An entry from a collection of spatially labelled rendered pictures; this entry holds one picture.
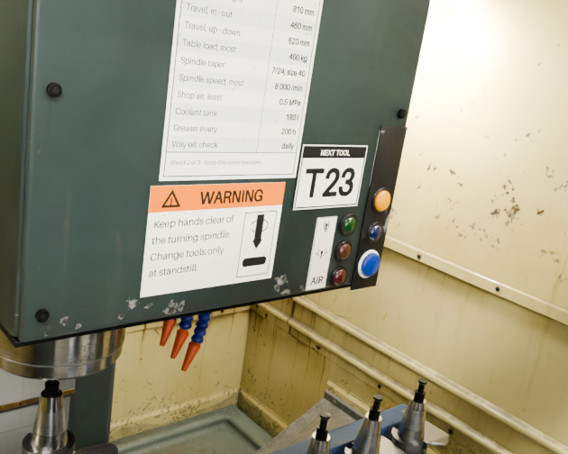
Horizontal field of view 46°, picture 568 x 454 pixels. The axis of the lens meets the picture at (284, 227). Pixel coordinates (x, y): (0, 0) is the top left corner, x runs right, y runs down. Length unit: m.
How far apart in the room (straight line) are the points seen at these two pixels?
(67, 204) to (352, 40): 0.33
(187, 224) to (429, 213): 1.07
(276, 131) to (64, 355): 0.34
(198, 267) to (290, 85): 0.20
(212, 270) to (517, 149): 0.97
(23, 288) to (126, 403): 1.52
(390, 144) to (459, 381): 0.97
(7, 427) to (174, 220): 0.90
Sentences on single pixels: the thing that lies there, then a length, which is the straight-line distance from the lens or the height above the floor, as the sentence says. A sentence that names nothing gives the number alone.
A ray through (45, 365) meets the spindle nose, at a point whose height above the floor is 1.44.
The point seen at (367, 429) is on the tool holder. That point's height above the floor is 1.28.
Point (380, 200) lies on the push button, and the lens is 0.78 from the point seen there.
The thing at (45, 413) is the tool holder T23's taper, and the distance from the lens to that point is 0.89.
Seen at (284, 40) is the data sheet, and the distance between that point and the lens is 0.65.
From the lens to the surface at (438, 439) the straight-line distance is 1.20.
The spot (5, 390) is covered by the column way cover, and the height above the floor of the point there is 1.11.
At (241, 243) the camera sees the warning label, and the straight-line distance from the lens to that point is 0.67.
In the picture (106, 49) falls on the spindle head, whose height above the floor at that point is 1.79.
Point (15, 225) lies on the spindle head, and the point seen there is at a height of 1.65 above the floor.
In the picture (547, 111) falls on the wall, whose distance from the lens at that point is 1.48.
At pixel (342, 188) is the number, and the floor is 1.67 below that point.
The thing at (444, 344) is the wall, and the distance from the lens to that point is 1.67.
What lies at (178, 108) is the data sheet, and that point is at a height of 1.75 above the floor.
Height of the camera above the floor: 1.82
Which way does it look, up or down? 16 degrees down
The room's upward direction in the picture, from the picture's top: 9 degrees clockwise
